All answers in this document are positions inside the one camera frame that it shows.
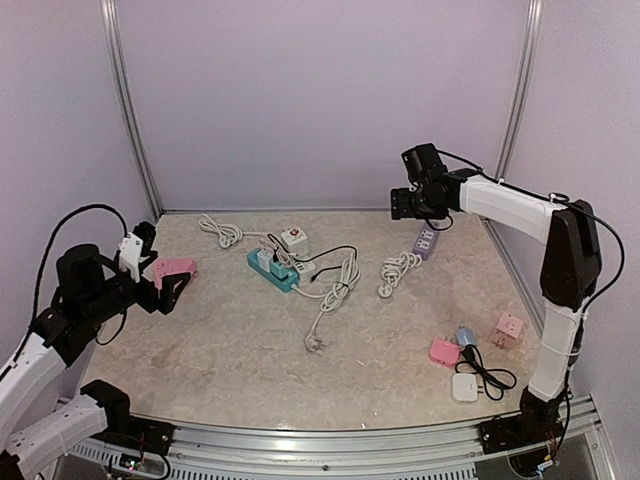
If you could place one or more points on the right aluminium frame post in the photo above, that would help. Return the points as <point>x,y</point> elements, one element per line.
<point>522,84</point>

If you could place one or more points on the pink triangular power strip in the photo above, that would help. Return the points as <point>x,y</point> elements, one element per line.
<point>172,266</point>

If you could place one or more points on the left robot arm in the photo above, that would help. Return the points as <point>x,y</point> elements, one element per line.
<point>92,289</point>

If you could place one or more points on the small white cube charger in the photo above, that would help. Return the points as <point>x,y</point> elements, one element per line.
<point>264,258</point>

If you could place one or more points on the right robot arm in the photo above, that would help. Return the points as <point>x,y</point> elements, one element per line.
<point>571,265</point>

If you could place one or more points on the teal power strip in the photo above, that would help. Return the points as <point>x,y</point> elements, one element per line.
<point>330,301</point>

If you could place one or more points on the aluminium front rail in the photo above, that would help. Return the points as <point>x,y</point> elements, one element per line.
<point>444,451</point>

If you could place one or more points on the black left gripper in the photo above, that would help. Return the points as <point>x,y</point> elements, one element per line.
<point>165,302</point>

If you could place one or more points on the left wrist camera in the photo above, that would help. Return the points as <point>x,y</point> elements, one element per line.
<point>129,256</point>

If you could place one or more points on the left aluminium frame post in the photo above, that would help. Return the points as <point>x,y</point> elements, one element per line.
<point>115,49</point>

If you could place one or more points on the aluminium frame post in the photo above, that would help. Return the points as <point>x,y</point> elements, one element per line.
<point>522,84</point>
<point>115,49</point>

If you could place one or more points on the blue charger with black cable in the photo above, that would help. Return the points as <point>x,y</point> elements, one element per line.
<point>495,381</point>

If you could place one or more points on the white power strip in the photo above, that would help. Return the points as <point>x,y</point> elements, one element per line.
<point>229,234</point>

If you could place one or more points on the white cube socket adapter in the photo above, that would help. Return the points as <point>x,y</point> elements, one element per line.
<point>295,241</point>

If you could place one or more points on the pink cube socket adapter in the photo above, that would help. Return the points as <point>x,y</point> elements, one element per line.
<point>507,332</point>

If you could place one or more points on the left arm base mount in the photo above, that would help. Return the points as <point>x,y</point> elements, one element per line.
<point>124,428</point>

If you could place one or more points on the purple power strip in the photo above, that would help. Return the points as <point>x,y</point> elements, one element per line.
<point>394,269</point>

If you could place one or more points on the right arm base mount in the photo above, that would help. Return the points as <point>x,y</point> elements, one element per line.
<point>536,421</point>

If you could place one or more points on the white flat charger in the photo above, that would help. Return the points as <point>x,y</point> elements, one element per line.
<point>466,387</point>

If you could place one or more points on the pink flat charger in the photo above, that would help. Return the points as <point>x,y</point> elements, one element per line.
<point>444,352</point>

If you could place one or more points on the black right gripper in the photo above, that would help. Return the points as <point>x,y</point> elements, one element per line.
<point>399,206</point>

